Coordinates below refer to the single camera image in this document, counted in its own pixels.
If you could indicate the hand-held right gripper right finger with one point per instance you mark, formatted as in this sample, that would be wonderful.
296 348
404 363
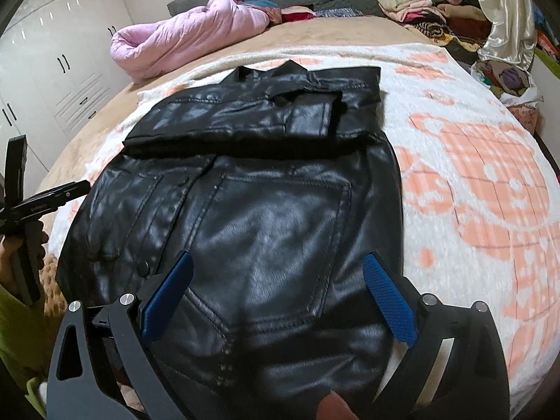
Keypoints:
391 297

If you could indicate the cream satin curtain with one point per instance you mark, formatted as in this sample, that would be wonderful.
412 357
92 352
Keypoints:
507 17

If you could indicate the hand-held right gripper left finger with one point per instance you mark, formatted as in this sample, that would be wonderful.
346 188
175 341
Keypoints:
168 288

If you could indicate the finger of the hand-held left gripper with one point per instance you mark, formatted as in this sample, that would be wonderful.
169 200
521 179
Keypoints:
57 194
17 166

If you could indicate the white blanket with orange print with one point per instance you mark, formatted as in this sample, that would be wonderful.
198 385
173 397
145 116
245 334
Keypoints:
459 162

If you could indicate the row of colourful clothes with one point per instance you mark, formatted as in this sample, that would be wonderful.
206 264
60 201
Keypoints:
297 11

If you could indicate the person's left forearm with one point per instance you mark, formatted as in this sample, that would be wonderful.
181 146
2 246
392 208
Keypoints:
17 341

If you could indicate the white wardrobe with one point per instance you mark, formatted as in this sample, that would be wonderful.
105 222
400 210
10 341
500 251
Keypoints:
65 74

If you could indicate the white bag of clothes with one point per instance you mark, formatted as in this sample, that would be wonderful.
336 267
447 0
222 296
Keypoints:
507 78

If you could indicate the person's right hand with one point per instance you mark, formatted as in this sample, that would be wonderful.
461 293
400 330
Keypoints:
337 409

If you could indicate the person's left hand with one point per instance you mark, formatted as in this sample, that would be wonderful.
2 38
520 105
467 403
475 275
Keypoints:
8 262

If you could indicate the black leather jacket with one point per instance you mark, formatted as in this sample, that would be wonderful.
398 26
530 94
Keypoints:
262 227

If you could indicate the pile of folded clothes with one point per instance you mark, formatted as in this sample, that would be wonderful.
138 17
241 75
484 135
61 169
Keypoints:
428 4

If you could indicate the green sill cloth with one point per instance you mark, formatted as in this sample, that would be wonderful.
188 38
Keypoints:
547 59

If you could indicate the pink quilted duvet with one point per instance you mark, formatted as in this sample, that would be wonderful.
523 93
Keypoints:
183 35

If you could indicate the pink patterned bag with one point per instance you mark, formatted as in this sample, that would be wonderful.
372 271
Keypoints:
523 116

